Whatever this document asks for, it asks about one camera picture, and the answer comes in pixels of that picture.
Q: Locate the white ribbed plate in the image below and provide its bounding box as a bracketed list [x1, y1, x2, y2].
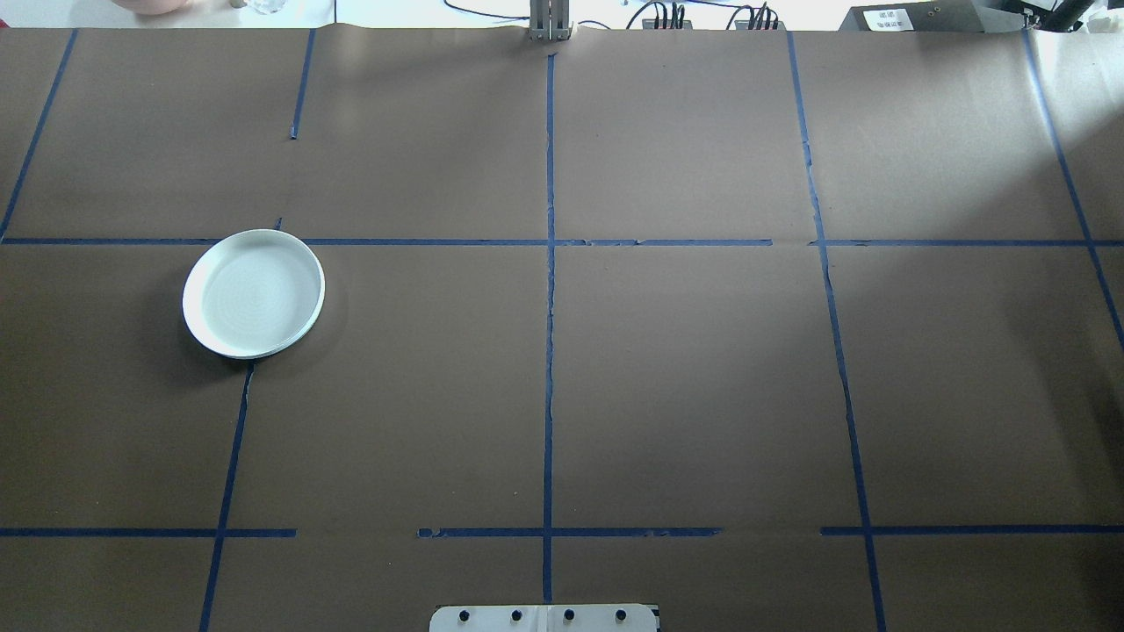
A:
[182, 228, 327, 359]

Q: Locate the light blue ribbed plate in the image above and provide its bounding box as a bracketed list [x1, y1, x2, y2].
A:
[253, 263, 328, 362]

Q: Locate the power strip with black plugs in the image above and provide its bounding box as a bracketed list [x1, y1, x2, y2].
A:
[727, 2, 782, 32]
[625, 0, 696, 32]

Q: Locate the grey box with white label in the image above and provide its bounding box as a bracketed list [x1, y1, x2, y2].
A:
[838, 0, 998, 32]

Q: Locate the pink round object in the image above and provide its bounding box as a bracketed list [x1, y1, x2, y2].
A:
[110, 0, 195, 17]

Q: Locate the black device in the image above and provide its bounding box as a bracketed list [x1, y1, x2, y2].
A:
[1021, 0, 1100, 33]

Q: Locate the grey metal post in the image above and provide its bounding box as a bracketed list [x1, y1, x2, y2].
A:
[527, 0, 574, 44]

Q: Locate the white bolted mount base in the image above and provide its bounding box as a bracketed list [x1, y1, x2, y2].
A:
[429, 603, 661, 632]

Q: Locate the thin black cable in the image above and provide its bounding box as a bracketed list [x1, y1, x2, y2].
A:
[443, 0, 530, 22]

